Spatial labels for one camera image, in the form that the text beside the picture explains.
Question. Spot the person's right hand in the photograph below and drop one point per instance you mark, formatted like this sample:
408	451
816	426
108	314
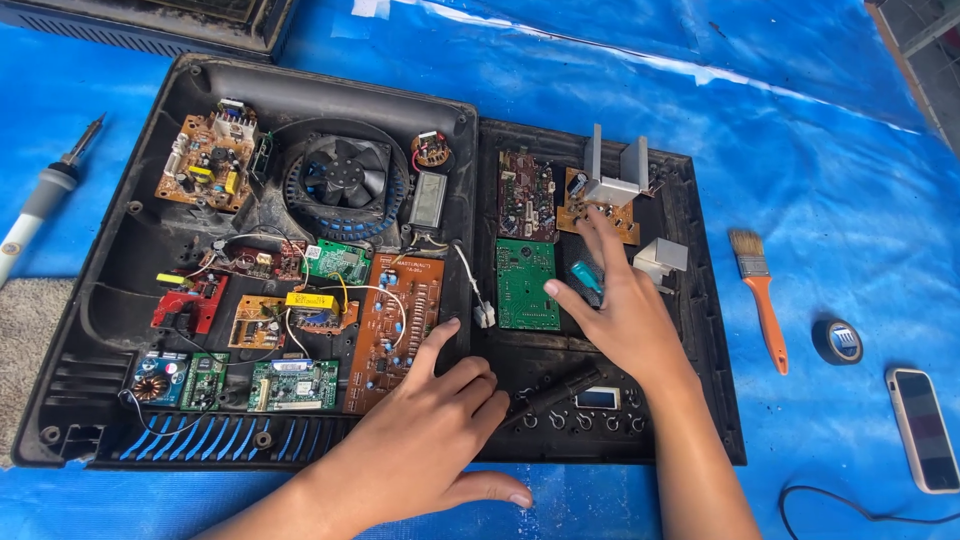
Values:
634	322

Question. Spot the person's left hand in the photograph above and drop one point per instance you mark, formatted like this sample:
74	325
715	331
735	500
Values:
420	442

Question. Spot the small aluminium heatsink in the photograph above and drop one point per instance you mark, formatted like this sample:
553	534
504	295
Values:
664	259

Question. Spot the black pen-shaped tool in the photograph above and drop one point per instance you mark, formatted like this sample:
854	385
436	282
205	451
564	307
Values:
559	394

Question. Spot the black control panel cover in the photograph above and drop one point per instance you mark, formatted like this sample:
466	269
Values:
675	420

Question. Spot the plain green circuit board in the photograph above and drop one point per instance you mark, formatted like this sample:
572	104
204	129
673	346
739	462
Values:
525	285

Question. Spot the long orange brown board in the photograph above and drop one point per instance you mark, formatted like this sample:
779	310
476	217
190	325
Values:
394	315

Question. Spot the orange board with aluminium heatsink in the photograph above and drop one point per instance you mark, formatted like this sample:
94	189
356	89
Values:
611	191

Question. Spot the wide green connector board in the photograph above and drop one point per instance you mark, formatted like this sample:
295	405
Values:
292	386

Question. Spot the board with yellow transformer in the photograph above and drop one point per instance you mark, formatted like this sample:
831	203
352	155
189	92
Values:
319	309

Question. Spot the maroon circuit board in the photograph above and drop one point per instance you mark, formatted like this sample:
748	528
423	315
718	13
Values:
525	195

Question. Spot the black electrical tape roll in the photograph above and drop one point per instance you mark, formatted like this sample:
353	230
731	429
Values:
825	346

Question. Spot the small green module board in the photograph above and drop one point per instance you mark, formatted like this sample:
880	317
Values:
337	262

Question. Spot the yellow brown circuit board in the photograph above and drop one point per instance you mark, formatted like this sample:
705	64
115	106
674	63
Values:
255	324

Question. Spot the narrow green circuit board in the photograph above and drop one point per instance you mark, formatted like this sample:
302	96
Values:
204	382

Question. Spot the grey display module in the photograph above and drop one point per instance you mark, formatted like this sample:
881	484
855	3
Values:
428	199

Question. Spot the blue tarpaulin sheet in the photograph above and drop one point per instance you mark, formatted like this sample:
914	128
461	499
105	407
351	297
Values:
750	112

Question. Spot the small round circuit board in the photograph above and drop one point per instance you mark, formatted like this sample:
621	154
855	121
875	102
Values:
431	150

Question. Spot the blue board with toroid coil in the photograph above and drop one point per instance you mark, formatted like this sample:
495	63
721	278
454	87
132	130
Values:
157	379

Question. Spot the bright red circuit board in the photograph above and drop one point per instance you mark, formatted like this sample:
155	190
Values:
187	304

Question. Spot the black cooling fan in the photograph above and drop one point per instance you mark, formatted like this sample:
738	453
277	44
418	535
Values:
346	174

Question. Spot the smartphone in clear case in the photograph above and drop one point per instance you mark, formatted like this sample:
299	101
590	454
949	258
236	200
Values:
924	427

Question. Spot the large black appliance casing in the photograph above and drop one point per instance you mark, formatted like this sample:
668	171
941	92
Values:
127	247

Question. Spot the orange power supply board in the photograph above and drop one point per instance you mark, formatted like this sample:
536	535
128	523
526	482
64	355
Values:
202	161

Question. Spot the wooden framed grating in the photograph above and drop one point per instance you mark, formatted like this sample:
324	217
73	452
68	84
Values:
926	52

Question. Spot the grey carpet piece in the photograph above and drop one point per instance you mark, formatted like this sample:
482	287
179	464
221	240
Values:
30	345

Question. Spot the white grey soldering iron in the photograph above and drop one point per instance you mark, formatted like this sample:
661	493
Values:
41	199

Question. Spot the black device housing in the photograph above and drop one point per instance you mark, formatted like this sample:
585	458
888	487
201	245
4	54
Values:
150	26

